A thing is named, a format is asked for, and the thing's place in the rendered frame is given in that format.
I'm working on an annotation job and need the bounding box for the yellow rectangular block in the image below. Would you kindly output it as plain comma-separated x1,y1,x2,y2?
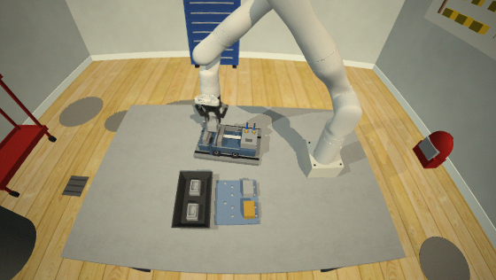
244,201,255,219

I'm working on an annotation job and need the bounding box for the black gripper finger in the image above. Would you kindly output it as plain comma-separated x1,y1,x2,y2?
213,105,229,125
195,104,209,123

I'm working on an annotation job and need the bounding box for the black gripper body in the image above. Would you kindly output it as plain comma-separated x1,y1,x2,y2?
202,95,222,113

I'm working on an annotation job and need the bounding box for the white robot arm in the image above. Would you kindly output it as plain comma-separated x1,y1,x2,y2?
192,0,362,165

